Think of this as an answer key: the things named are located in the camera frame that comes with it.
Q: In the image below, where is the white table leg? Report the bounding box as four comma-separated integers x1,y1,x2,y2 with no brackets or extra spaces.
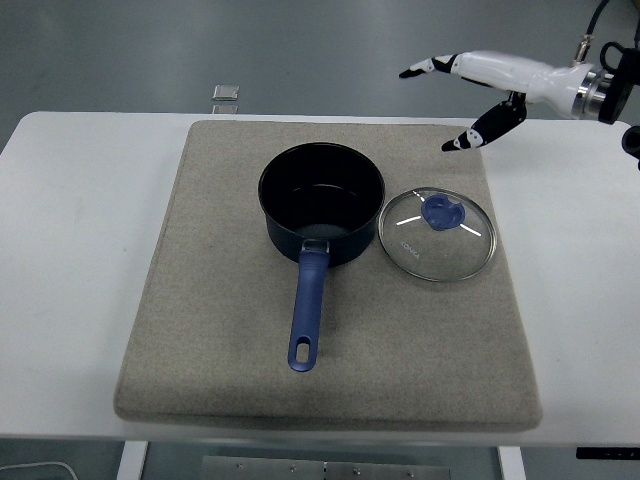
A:
115,440,150,480
497,445,527,480

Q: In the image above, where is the grey metal plate with screws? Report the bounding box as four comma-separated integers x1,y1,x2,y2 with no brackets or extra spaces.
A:
201,454,451,480

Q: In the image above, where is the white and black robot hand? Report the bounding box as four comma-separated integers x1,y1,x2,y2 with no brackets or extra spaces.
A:
398,49,587,154

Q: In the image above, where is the dark pot with blue handle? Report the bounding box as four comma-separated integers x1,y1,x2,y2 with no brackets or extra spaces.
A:
257,142,387,374

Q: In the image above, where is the glass pot lid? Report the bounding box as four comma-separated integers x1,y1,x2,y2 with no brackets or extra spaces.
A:
378,186,499,283

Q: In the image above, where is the beige fabric mat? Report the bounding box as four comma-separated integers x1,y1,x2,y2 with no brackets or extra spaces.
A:
113,119,544,432

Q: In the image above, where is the black table control panel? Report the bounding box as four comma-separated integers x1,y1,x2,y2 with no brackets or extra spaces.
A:
575,446,640,460

